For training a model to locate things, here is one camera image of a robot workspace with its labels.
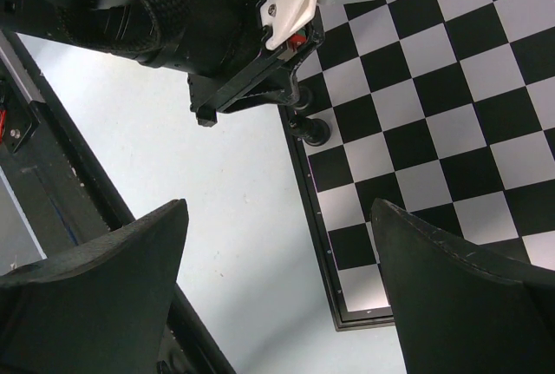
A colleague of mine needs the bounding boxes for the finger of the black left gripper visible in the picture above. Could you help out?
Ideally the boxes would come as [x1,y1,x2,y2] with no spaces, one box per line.
[188,42,317,127]

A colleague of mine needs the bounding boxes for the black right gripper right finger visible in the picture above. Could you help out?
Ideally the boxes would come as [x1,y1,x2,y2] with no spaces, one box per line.
[371,199,554,373]

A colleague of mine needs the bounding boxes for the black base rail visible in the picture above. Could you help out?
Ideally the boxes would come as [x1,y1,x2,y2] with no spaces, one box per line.
[1,32,232,373]

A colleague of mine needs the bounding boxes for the black chess piece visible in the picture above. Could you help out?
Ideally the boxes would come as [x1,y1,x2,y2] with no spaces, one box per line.
[289,115,330,147]
[291,86,313,112]

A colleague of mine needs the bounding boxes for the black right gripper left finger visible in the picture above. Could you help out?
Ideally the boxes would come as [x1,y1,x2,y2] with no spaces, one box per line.
[1,200,187,373]

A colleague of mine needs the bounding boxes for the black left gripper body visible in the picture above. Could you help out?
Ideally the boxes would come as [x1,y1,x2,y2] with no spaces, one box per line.
[103,0,326,128]

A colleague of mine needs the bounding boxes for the black and white chessboard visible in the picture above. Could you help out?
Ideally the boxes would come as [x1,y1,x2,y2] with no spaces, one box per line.
[289,0,554,330]

